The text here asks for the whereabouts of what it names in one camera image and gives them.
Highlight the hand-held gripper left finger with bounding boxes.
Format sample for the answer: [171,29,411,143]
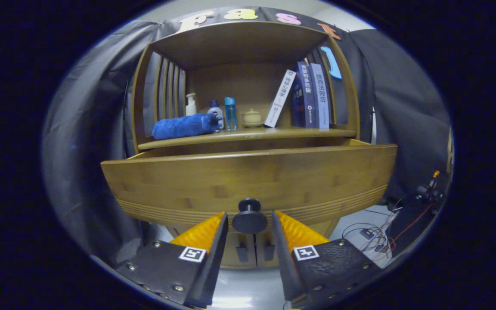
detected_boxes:
[115,211,229,309]

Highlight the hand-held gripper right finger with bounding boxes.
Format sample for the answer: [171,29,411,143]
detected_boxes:
[272,210,382,308]

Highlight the black drawer knob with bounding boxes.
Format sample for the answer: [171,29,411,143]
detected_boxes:
[232,198,268,234]

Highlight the wooden drawer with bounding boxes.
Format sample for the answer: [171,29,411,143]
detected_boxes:
[101,139,398,226]

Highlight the wooden countertop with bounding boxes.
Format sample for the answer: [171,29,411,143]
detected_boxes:
[138,125,356,150]

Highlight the wooden cabinet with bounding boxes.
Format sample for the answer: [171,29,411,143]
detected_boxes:
[130,21,360,270]

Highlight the blue rolled towel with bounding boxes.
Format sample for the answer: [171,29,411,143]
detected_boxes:
[152,113,223,140]

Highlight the beige lidded teacup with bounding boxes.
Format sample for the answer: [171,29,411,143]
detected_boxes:
[242,108,265,128]

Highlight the clear blue bottle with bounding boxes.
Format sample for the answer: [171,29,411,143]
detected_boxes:
[224,97,237,131]

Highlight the white bottle with blue cap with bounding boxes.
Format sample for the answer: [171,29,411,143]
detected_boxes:
[207,100,224,130]

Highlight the dark equipment with orange tip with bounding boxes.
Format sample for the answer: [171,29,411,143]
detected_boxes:
[416,170,444,205]

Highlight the white book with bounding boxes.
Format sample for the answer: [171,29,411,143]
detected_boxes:
[264,69,297,128]

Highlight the dark blue book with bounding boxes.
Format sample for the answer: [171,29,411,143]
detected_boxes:
[291,61,317,128]

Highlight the light blue book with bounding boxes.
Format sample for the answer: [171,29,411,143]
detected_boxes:
[310,63,330,130]

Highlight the black backdrop cloth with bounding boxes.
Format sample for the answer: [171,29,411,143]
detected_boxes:
[41,6,453,259]

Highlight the beige object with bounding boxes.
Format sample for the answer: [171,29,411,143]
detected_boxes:
[446,129,454,173]

